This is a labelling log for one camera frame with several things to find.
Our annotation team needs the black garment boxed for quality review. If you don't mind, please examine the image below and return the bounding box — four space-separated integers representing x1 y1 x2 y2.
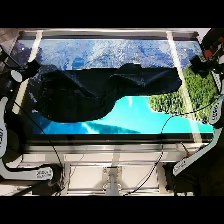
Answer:
34 63 183 124

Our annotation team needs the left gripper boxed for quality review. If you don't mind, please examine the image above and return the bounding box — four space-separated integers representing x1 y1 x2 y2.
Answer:
23 59 42 78

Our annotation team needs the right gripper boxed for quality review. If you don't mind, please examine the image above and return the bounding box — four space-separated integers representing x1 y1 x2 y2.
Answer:
189 54 208 75

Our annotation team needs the heap of clothes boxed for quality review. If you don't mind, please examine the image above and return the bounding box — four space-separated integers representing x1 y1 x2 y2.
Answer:
201 28 224 62

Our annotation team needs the black cable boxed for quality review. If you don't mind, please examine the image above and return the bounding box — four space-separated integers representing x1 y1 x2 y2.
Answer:
123 99 218 196
12 99 66 169

